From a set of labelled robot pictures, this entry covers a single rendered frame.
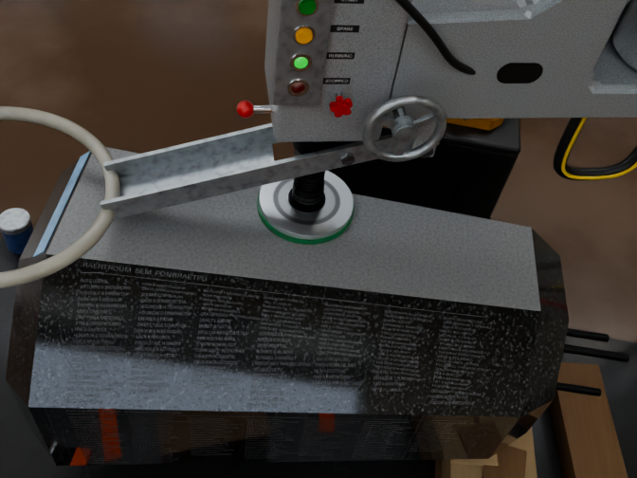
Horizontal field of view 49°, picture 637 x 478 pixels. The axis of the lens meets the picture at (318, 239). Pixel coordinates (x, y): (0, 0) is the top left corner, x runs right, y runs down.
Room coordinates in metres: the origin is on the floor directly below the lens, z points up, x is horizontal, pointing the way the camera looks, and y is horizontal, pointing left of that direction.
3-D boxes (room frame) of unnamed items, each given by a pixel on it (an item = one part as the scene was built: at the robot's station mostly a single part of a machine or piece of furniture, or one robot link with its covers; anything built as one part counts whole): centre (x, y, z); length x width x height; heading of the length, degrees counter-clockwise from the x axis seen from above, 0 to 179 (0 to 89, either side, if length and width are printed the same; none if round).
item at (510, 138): (1.75, -0.21, 0.37); 0.66 x 0.66 x 0.74; 89
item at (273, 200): (1.06, 0.04, 0.82); 0.21 x 0.21 x 0.01
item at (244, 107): (0.95, 0.15, 1.15); 0.08 x 0.03 x 0.03; 105
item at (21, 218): (1.38, 1.00, 0.08); 0.10 x 0.10 x 0.13
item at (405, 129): (0.97, -0.11, 1.18); 0.15 x 0.10 x 0.15; 105
